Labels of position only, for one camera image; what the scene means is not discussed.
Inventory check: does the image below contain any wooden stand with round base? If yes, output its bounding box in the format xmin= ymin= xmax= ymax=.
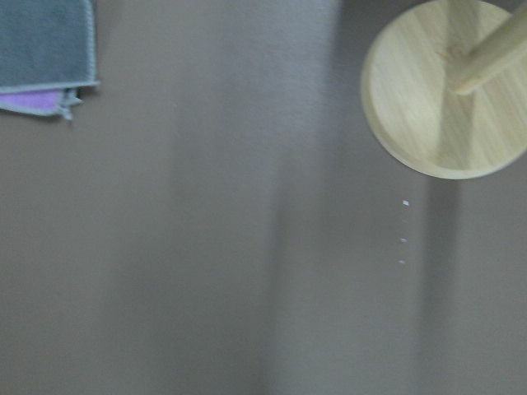
xmin=361 ymin=1 xmax=526 ymax=179

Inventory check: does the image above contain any folded grey cloth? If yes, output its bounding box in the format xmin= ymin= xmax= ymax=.
xmin=1 ymin=0 xmax=99 ymax=120

